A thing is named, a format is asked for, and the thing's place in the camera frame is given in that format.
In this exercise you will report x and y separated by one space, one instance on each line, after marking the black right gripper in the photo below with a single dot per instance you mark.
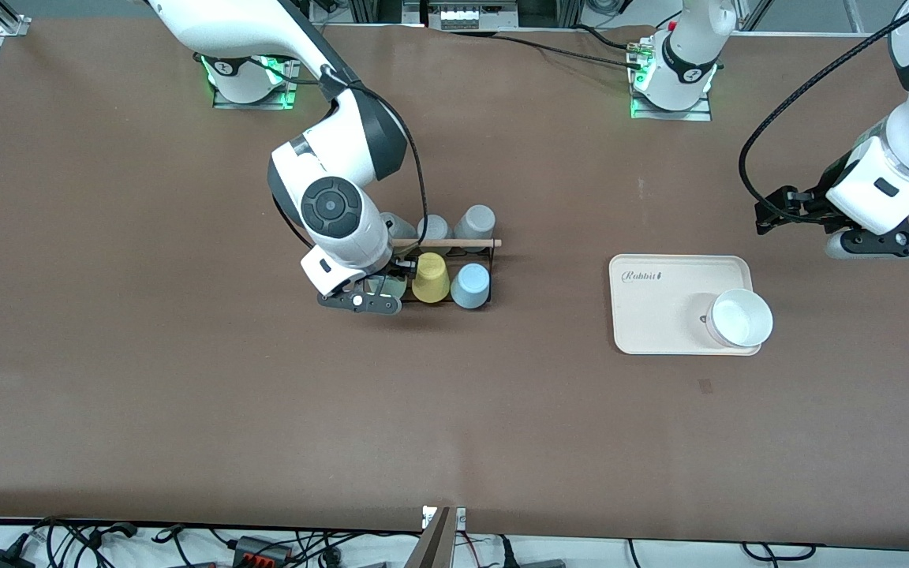
402 269

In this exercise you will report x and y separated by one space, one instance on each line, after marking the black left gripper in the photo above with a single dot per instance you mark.
817 199

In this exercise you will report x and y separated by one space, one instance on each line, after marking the mint green plastic cup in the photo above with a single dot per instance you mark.
383 285

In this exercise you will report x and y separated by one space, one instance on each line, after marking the light blue plastic cup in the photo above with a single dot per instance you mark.
470 288

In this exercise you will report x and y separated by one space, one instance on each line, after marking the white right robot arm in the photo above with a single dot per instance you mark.
336 205

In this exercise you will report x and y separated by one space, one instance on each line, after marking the yellow plastic cup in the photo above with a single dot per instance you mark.
431 280

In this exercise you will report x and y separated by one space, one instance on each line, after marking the small grey plastic cup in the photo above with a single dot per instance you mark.
435 227

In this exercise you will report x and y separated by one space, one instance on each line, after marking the white bowl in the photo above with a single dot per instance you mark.
740 319

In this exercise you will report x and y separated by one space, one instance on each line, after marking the beige plastic tray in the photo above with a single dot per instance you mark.
660 308

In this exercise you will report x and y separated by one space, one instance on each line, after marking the white power strip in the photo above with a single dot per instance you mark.
462 16

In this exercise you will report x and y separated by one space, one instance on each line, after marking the black power adapter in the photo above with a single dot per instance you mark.
5 560

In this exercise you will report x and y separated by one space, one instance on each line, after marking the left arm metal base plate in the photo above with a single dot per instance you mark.
703 114

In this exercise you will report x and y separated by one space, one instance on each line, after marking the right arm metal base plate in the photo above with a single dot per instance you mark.
290 91

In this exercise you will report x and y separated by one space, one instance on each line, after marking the white post bracket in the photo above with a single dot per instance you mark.
461 517

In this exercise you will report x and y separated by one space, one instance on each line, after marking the grey camera post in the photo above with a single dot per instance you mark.
435 544

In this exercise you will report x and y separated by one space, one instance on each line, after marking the black red-switch power strip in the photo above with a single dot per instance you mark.
261 552

